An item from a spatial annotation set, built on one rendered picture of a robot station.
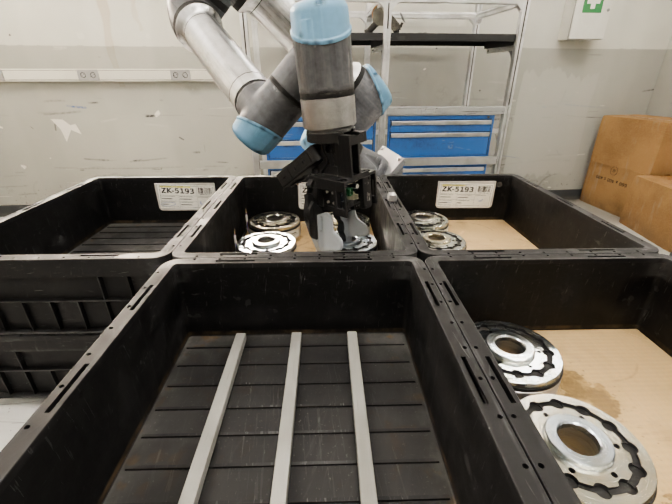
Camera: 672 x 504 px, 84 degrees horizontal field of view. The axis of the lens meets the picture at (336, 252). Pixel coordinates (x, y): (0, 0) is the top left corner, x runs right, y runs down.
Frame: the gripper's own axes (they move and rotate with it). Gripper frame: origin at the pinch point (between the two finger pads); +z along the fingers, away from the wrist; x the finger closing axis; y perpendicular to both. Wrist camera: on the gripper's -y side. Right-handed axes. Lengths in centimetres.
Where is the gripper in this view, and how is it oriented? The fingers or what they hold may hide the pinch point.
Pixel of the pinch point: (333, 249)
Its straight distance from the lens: 64.0
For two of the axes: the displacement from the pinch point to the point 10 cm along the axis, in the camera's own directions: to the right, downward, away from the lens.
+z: 0.9, 8.8, 4.6
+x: 6.9, -3.9, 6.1
